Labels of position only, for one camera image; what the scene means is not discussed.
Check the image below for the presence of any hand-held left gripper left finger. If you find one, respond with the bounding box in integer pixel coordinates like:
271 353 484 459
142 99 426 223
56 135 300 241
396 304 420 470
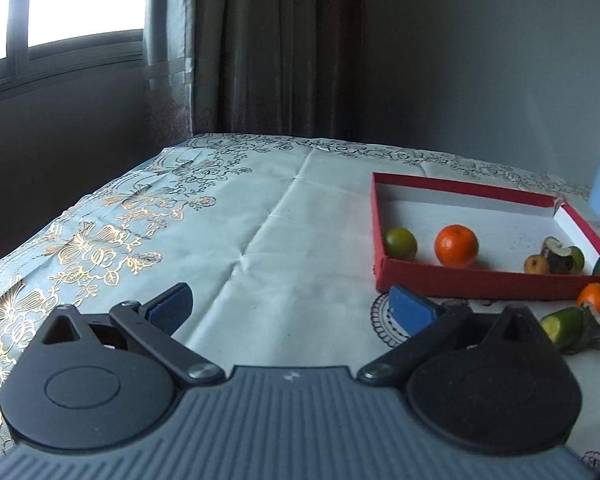
22 282 226 388

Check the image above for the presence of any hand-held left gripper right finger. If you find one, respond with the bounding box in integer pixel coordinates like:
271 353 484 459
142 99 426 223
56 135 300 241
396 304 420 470
357 284 564 389

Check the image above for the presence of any white floral tablecloth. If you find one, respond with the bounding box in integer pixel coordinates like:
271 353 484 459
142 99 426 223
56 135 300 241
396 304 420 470
0 132 600 480

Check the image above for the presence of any window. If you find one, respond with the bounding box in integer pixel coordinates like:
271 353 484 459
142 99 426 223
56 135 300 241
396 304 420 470
0 0 149 107

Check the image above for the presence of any green lime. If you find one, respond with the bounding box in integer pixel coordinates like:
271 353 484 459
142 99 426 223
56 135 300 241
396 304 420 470
384 228 419 261

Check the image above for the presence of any dark fruit piece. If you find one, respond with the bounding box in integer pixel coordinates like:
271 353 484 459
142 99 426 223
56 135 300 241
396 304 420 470
580 305 600 349
540 237 574 275

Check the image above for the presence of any green cucumber piece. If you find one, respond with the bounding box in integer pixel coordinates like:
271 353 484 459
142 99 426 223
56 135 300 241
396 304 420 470
539 306 586 352

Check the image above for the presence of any orange tangerine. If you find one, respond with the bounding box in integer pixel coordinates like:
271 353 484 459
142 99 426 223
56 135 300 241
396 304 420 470
576 282 600 320
434 224 480 268

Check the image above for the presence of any brown patterned curtain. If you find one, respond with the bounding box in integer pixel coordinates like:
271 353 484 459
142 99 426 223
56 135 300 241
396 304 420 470
142 0 366 144

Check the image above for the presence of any red cardboard box tray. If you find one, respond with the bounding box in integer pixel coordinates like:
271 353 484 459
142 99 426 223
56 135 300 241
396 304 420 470
371 171 600 301

